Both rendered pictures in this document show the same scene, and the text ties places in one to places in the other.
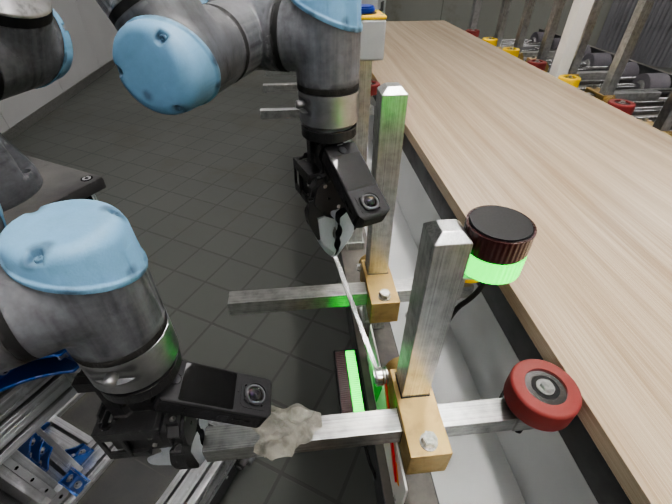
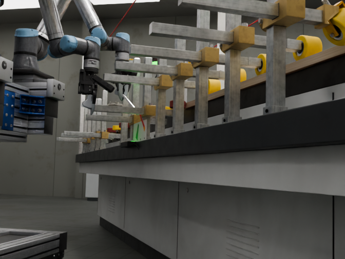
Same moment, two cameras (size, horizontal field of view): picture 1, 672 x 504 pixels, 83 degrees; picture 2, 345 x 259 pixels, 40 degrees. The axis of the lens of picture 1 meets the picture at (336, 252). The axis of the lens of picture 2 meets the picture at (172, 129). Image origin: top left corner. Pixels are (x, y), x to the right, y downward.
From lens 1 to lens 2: 2.21 m
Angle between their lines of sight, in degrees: 46
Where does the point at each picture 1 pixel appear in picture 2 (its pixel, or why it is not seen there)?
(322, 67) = (122, 46)
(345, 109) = (126, 55)
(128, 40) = (95, 29)
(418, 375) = (147, 97)
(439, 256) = (146, 59)
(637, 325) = not seen: hidden behind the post
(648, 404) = not seen: hidden behind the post
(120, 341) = (96, 54)
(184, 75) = (103, 34)
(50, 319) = (92, 44)
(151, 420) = (91, 81)
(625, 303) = not seen: hidden behind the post
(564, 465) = (189, 127)
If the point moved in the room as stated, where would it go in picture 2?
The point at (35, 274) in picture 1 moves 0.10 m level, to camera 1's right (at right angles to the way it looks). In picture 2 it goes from (93, 38) to (114, 40)
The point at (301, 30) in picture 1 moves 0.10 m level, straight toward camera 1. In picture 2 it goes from (118, 40) to (121, 35)
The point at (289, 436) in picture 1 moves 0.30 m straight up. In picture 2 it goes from (116, 104) to (118, 41)
